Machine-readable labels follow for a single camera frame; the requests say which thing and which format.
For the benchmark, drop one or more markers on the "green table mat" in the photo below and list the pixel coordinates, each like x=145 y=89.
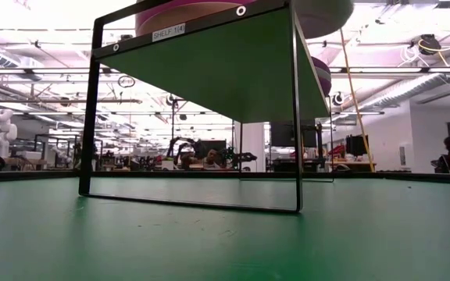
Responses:
x=225 y=242

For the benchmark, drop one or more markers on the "purple plate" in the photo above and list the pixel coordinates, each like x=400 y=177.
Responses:
x=316 y=62
x=325 y=87

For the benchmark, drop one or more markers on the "black background robot arms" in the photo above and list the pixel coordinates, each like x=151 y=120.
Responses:
x=178 y=146

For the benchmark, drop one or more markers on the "salmon pink plate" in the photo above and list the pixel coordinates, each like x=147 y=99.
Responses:
x=178 y=21

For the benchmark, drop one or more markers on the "white column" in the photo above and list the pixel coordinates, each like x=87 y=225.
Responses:
x=253 y=146

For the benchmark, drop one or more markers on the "black monitor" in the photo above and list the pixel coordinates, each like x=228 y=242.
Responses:
x=283 y=134
x=356 y=145

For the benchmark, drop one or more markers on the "hot pink plate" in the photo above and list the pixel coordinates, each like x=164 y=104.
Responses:
x=178 y=4

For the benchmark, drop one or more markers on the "black chair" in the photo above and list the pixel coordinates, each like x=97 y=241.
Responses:
x=441 y=164

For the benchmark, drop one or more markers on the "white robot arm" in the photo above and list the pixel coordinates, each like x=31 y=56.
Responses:
x=0 y=132

